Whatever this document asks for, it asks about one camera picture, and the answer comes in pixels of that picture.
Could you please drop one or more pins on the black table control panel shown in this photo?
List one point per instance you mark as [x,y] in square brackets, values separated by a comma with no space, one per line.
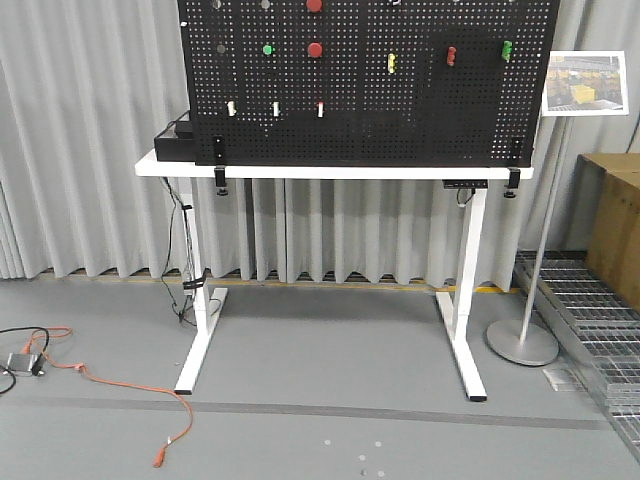
[466,184]

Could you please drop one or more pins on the black perforated pegboard panel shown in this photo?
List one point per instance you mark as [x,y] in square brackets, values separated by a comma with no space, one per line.
[427,114]

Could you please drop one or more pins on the black box behind pegboard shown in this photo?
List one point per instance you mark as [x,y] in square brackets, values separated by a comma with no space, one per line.
[176,142]

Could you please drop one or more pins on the lower red round push button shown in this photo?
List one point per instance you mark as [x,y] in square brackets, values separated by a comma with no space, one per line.
[315,50]

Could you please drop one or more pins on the red round push button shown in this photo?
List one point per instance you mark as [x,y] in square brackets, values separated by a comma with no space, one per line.
[315,50]
[314,6]

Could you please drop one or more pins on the right black table clamp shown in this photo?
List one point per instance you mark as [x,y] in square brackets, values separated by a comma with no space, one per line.
[514,172]

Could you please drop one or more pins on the grey sign stand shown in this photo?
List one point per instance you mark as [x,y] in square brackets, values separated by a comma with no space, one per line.
[523,342]

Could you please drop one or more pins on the upper red round push button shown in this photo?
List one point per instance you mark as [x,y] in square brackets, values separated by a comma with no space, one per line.
[314,6]

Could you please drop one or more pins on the grey curtain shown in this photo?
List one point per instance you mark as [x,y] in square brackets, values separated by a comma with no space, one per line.
[86,85]

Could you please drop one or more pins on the brown cardboard box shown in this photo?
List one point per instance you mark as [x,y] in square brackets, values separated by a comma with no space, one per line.
[613,253]

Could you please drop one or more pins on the metal floor grating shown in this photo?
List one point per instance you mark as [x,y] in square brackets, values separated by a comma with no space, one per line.
[599,332]

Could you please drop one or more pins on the printed photo sign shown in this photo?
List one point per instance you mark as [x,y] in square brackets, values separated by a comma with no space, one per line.
[586,83]

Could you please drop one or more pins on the grey power adapter box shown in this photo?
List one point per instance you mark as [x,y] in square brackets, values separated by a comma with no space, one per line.
[24,364]

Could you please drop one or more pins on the yellow-white rocker switch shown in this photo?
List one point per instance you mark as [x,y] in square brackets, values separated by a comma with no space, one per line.
[231,108]

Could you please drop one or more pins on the yellow toggle handle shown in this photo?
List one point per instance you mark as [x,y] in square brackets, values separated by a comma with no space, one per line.
[391,63]

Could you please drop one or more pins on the red toggle handle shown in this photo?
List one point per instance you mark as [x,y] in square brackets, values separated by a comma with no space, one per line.
[451,56]

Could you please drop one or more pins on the green toggle handle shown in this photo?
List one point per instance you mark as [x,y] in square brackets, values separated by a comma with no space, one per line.
[507,49]

